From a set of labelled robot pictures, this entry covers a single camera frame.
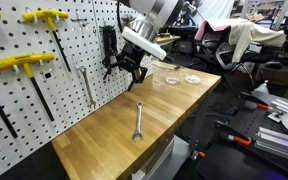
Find black office chair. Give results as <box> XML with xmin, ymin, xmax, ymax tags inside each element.
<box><xmin>188</xmin><ymin>24</ymin><xmax>262</xmax><ymax>88</ymax></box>

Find white plastic bottle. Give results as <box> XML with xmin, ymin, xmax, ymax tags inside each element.
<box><xmin>251</xmin><ymin>79</ymin><xmax>270</xmax><ymax>96</ymax></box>

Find pink cloth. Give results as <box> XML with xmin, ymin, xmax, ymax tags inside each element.
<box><xmin>194</xmin><ymin>17</ymin><xmax>249</xmax><ymax>42</ymax></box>

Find black perforated breadboard table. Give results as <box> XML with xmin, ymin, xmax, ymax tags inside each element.
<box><xmin>196</xmin><ymin>92</ymin><xmax>288</xmax><ymax>180</ymax></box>

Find small steel combination wrench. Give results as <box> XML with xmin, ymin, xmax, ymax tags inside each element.
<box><xmin>78</xmin><ymin>66</ymin><xmax>97</xmax><ymax>110</ymax></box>

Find short yellow T-handle hex key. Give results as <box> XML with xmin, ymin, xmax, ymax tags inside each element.
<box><xmin>0</xmin><ymin>52</ymin><xmax>56</xmax><ymax>123</ymax></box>

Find short aluminium extrusion piece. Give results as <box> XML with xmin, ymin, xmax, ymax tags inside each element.
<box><xmin>266</xmin><ymin>98</ymin><xmax>288</xmax><ymax>124</ymax></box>

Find metal single pegboard hook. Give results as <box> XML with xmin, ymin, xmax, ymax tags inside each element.
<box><xmin>70</xmin><ymin>9</ymin><xmax>89</xmax><ymax>25</ymax></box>

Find large steel combination wrench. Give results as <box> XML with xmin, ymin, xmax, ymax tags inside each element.
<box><xmin>131</xmin><ymin>101</ymin><xmax>145</xmax><ymax>143</ymax></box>

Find beige cloth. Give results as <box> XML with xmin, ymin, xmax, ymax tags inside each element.
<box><xmin>228</xmin><ymin>20</ymin><xmax>287</xmax><ymax>64</ymax></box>

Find black pliers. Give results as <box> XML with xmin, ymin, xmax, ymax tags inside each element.
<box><xmin>101</xmin><ymin>24</ymin><xmax>119</xmax><ymax>68</ymax></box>

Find medium yellow T-handle hex key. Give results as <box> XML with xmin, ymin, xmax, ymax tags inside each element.
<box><xmin>21</xmin><ymin>9</ymin><xmax>73</xmax><ymax>74</ymax></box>

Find long aluminium extrusion stack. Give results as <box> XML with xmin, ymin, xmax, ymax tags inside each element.
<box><xmin>253</xmin><ymin>126</ymin><xmax>288</xmax><ymax>166</ymax></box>

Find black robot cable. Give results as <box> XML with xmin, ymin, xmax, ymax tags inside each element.
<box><xmin>116</xmin><ymin>0</ymin><xmax>124</xmax><ymax>35</ymax></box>

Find white metal pegboard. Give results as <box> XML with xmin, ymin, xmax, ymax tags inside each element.
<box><xmin>0</xmin><ymin>0</ymin><xmax>155</xmax><ymax>180</ymax></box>

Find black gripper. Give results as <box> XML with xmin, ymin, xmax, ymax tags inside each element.
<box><xmin>101</xmin><ymin>42</ymin><xmax>149</xmax><ymax>92</ymax></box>

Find black clamp orange handle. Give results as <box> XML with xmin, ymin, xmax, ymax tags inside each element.
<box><xmin>214</xmin><ymin>120</ymin><xmax>253</xmax><ymax>147</ymax></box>
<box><xmin>188</xmin><ymin>99</ymin><xmax>207</xmax><ymax>162</ymax></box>
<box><xmin>240</xmin><ymin>91</ymin><xmax>272</xmax><ymax>111</ymax></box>

